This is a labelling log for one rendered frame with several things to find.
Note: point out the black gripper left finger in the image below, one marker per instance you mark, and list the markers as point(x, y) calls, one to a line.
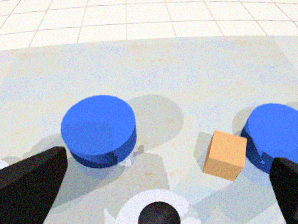
point(28, 188)

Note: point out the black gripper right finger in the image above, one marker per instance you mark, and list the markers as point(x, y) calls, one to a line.
point(283, 177)

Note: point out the orange cube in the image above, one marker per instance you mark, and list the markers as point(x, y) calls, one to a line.
point(226, 156)

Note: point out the blue cylinder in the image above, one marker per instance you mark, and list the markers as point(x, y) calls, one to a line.
point(271, 131)
point(99, 131)

